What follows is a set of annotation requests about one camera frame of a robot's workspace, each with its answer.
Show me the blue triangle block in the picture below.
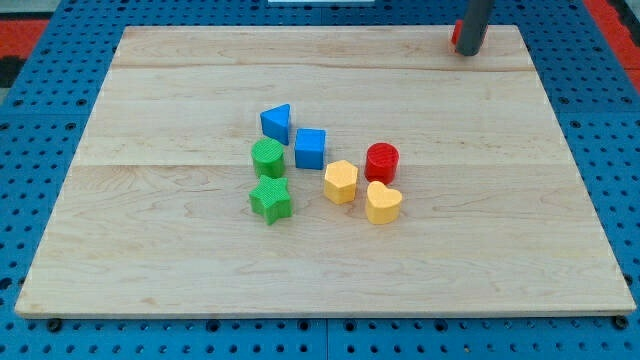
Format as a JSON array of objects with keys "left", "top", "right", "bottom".
[{"left": 260, "top": 104, "right": 290, "bottom": 146}]

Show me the yellow hexagon block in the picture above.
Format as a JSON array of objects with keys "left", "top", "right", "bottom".
[{"left": 324, "top": 160, "right": 358, "bottom": 205}]

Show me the blue cube block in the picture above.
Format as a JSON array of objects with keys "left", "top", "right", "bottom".
[{"left": 294, "top": 128, "right": 326, "bottom": 170}]

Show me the green star block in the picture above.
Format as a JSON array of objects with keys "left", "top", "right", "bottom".
[{"left": 249, "top": 175, "right": 293, "bottom": 225}]

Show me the green cylinder block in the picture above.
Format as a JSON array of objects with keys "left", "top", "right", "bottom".
[{"left": 251, "top": 138, "right": 285, "bottom": 178}]

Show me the red cylinder block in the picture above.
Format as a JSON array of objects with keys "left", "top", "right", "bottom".
[{"left": 365, "top": 142, "right": 399, "bottom": 185}]

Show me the yellow heart block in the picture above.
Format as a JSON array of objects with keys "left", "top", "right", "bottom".
[{"left": 365, "top": 181, "right": 403, "bottom": 225}]

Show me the wooden board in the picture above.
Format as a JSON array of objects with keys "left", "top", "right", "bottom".
[{"left": 15, "top": 25, "right": 636, "bottom": 319}]

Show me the red block behind stick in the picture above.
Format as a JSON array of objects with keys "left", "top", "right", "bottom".
[{"left": 451, "top": 19, "right": 488, "bottom": 48}]

